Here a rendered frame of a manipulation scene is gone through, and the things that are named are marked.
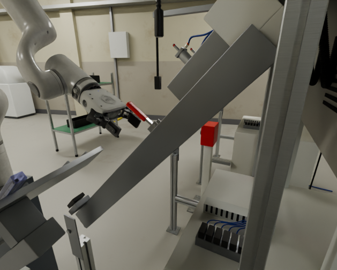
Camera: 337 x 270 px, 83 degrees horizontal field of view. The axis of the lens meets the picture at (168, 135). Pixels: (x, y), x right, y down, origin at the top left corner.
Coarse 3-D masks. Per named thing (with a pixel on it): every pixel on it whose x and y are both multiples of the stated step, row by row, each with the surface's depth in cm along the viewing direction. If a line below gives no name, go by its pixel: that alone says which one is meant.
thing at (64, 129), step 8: (112, 80) 307; (112, 88) 312; (64, 96) 239; (48, 104) 262; (48, 112) 264; (112, 120) 320; (56, 128) 276; (64, 128) 276; (72, 128) 254; (80, 128) 276; (88, 128) 278; (72, 136) 256; (56, 144) 282
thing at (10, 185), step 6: (18, 174) 23; (24, 174) 23; (12, 180) 22; (18, 180) 23; (24, 180) 23; (6, 186) 23; (12, 186) 23; (18, 186) 24; (0, 192) 24; (6, 192) 24; (12, 192) 24; (0, 198) 25
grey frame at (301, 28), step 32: (288, 0) 21; (320, 0) 20; (288, 32) 22; (320, 32) 21; (288, 64) 23; (288, 96) 24; (288, 128) 25; (256, 160) 101; (288, 160) 26; (256, 192) 29; (256, 224) 31; (256, 256) 33
